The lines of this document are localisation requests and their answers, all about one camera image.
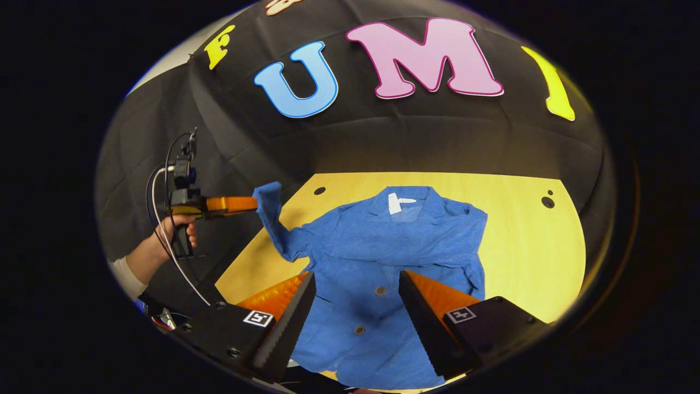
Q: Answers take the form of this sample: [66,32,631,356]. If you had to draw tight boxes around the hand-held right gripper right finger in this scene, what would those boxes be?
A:
[398,270,550,381]

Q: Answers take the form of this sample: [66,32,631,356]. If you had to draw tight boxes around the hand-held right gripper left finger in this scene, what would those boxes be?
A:
[172,271,317,384]

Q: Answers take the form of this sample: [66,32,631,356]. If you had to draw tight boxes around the blue button shirt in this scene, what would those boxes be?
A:
[253,182,488,390]

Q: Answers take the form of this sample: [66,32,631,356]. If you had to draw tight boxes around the black backdrop cloth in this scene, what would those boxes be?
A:
[94,0,619,307]

